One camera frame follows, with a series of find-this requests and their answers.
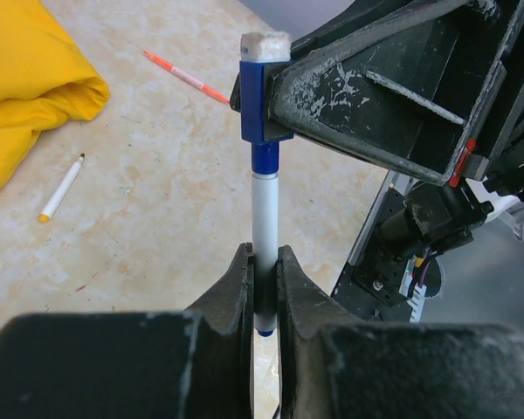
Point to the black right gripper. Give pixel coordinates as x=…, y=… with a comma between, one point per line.
x=431, y=89

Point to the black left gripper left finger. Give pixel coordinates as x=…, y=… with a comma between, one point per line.
x=193, y=363

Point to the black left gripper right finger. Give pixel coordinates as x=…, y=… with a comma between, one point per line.
x=334, y=365

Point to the white blue-end pen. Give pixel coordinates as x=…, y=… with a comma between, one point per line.
x=265, y=247

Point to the small blue pen cap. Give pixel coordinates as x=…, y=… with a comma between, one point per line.
x=262, y=55

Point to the thin white yellow-end pen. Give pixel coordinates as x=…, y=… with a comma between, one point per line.
x=59, y=194

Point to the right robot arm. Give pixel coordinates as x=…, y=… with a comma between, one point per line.
x=433, y=90

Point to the orange pink highlighter pen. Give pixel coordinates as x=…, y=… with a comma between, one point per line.
x=186, y=78

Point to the yellow folded t-shirt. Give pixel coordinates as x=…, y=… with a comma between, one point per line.
x=45, y=81

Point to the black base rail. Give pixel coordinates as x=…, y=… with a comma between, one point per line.
x=373, y=285

